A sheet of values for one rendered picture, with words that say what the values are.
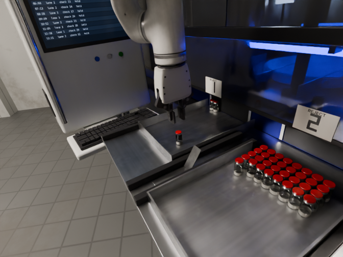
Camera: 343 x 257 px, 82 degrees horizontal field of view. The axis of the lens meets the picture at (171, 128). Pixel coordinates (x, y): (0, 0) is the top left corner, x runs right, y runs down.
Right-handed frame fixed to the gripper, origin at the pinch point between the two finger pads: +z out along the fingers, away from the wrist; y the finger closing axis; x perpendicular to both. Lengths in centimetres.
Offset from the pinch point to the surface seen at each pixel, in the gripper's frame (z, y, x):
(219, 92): -1.4, -18.7, -1.5
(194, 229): 10.6, 13.9, 27.4
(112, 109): 14, 9, -53
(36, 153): 98, 82, -197
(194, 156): 7.2, 2.7, 12.3
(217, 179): 10.8, 1.0, 19.8
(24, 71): 31, 76, -364
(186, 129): 10.9, -6.7, -5.7
